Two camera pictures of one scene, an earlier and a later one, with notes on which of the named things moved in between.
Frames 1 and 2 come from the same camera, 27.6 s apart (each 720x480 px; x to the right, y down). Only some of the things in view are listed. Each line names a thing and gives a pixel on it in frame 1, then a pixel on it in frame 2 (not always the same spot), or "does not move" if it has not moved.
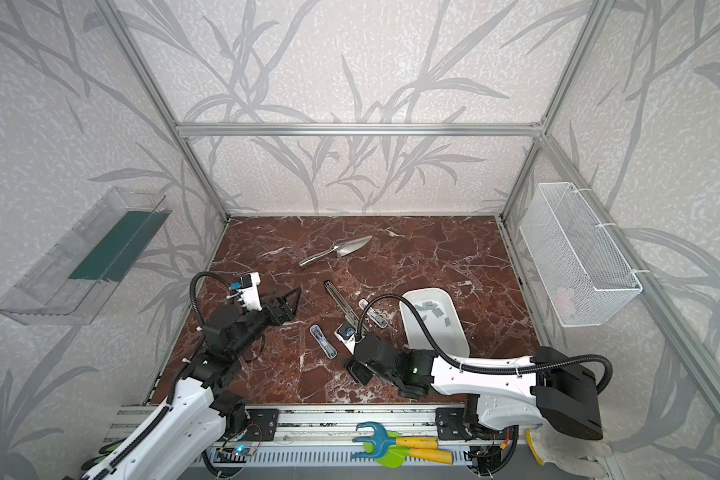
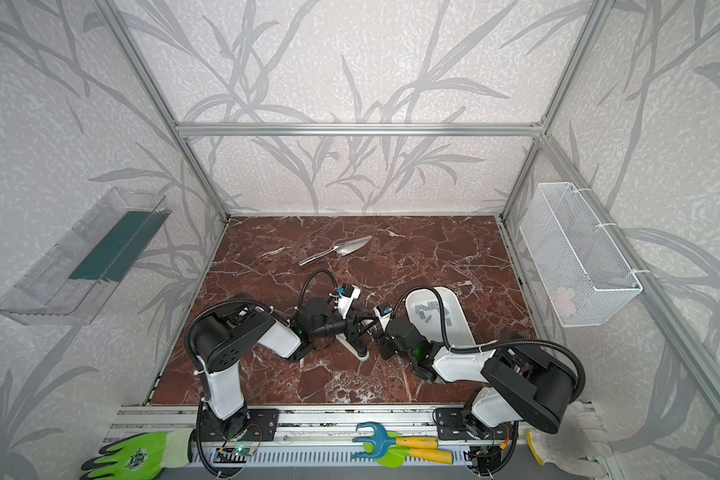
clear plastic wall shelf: [71, 282] does not move
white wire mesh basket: [581, 278] does not move
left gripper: [270, 308] to [351, 324]
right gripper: [356, 359] to [381, 328]
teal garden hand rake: [382, 441] does not move
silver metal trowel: [345, 248] does not move
